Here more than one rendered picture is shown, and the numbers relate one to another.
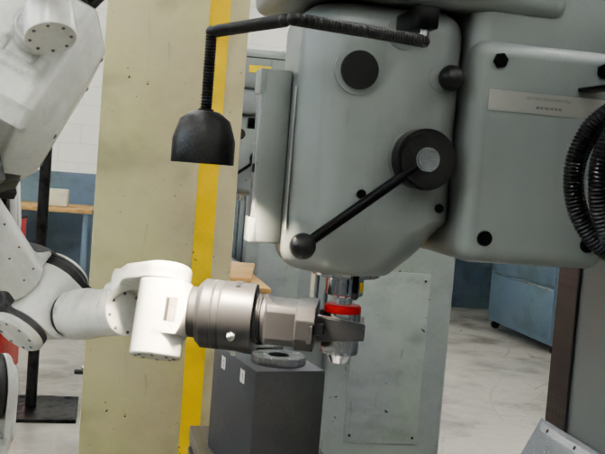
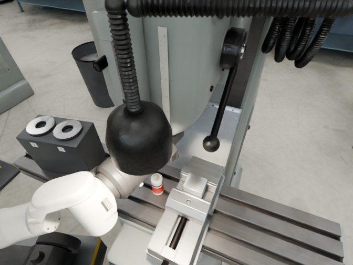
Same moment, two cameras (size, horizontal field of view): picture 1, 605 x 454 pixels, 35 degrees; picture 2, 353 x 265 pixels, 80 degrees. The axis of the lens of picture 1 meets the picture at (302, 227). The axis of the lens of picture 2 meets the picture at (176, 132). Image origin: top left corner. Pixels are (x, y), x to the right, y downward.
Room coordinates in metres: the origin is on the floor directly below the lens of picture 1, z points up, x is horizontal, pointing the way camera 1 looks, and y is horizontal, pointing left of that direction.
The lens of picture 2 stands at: (0.97, 0.23, 1.62)
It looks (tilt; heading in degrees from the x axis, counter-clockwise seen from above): 46 degrees down; 304
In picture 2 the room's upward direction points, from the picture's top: straight up
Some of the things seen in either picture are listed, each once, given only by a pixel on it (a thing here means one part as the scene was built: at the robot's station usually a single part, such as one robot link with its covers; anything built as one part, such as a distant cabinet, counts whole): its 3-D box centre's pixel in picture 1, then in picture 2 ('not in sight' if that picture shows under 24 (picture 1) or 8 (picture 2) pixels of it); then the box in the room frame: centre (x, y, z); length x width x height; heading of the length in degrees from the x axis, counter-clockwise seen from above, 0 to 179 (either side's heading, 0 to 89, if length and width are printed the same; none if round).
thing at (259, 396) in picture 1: (263, 406); (65, 145); (1.59, 0.04, 1.03); 0.22 x 0.12 x 0.20; 23
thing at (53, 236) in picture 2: not in sight; (59, 243); (1.63, 0.28, 0.50); 0.20 x 0.05 x 0.20; 29
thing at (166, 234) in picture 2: not in sight; (190, 203); (1.10, -0.05, 0.98); 0.35 x 0.15 x 0.11; 100
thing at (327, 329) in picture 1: (339, 331); (176, 140); (1.16, -0.06, 1.24); 0.06 x 0.02 x 0.03; 86
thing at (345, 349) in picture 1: (340, 331); not in sight; (1.19, -0.06, 1.23); 0.05 x 0.05 x 0.05
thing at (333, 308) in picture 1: (342, 307); not in sight; (1.19, -0.06, 1.26); 0.05 x 0.05 x 0.01
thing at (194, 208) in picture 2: not in sight; (187, 205); (1.10, -0.02, 1.02); 0.12 x 0.06 x 0.04; 10
